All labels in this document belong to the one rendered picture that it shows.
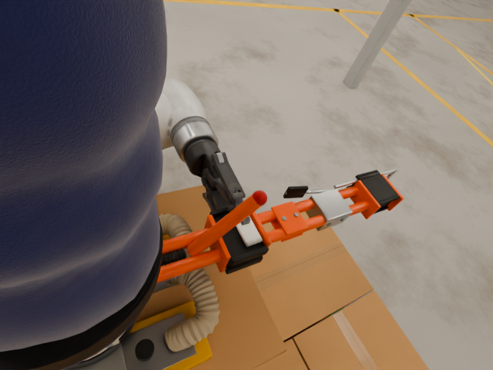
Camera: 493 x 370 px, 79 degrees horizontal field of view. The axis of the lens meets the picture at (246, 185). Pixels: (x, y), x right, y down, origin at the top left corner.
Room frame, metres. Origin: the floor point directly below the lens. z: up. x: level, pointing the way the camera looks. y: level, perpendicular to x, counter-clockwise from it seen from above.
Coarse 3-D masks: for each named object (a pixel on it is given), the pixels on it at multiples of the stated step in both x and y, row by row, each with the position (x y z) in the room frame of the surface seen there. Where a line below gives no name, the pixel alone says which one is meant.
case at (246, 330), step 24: (168, 192) 0.39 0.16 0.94; (192, 192) 0.41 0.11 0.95; (192, 216) 0.35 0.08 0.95; (168, 288) 0.19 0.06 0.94; (216, 288) 0.23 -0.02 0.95; (240, 288) 0.24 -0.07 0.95; (144, 312) 0.14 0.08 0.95; (240, 312) 0.20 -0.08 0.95; (264, 312) 0.22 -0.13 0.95; (216, 336) 0.14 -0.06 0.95; (240, 336) 0.16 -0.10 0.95; (264, 336) 0.18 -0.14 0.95; (216, 360) 0.11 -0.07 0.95; (240, 360) 0.12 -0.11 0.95; (264, 360) 0.14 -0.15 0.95
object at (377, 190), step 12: (360, 180) 0.51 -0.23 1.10; (372, 180) 0.52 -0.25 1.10; (384, 180) 0.54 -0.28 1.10; (360, 192) 0.49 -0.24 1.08; (372, 192) 0.49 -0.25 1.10; (384, 192) 0.50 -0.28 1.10; (396, 192) 0.52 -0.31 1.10; (372, 204) 0.46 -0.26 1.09; (384, 204) 0.50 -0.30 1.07; (396, 204) 0.51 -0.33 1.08
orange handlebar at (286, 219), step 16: (352, 192) 0.48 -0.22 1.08; (272, 208) 0.35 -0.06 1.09; (288, 208) 0.36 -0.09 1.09; (304, 208) 0.39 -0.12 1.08; (352, 208) 0.43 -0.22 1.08; (368, 208) 0.46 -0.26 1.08; (272, 224) 0.34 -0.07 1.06; (288, 224) 0.33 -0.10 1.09; (304, 224) 0.34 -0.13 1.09; (320, 224) 0.37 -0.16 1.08; (176, 240) 0.22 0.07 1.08; (192, 240) 0.23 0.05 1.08; (272, 240) 0.29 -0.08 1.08; (192, 256) 0.21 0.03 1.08; (208, 256) 0.21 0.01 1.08; (160, 272) 0.16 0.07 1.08; (176, 272) 0.17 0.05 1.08
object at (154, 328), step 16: (192, 304) 0.17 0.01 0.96; (144, 320) 0.12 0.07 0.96; (160, 320) 0.13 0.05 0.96; (176, 320) 0.14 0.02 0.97; (128, 336) 0.09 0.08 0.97; (144, 336) 0.10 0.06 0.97; (160, 336) 0.11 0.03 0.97; (128, 352) 0.07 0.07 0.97; (144, 352) 0.07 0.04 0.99; (160, 352) 0.09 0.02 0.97; (176, 352) 0.09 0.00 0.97; (192, 352) 0.10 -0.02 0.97; (208, 352) 0.11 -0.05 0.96; (128, 368) 0.05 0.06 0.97; (144, 368) 0.06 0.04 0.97; (160, 368) 0.07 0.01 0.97; (176, 368) 0.08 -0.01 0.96
